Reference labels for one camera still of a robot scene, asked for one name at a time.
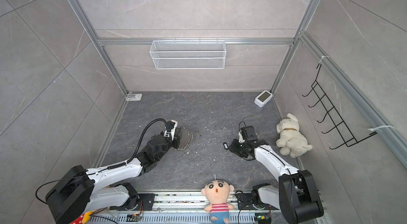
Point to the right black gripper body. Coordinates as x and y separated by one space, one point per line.
240 148

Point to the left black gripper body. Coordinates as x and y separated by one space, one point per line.
175 143

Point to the red-handled metal key ring holder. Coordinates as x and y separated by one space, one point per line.
185 136

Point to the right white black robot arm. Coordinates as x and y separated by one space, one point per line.
297 196

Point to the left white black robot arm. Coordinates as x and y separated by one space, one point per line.
84 190

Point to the white plush dog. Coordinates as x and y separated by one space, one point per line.
291 142

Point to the black-haired plush doll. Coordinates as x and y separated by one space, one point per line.
217 193

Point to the white digital clock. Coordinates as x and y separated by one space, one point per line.
262 99

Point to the yellow red plush toy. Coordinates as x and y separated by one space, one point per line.
82 219

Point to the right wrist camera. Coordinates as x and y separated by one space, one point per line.
242 137

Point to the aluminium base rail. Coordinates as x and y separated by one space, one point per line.
185 208

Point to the white wall bracket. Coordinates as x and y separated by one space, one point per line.
133 97

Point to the white wire mesh basket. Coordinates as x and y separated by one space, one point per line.
191 54

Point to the black wire hook rack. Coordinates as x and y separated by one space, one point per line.
332 114

